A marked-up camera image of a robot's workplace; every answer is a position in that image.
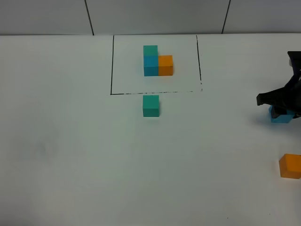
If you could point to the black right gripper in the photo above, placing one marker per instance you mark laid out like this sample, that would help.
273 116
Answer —
288 97

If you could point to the orange template block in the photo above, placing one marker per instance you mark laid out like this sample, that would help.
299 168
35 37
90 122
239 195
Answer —
165 65

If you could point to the blue template block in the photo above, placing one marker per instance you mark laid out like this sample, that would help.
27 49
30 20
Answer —
150 65

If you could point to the green template block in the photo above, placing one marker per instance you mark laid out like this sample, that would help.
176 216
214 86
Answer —
150 50

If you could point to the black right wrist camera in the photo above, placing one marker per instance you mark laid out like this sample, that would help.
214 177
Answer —
295 60

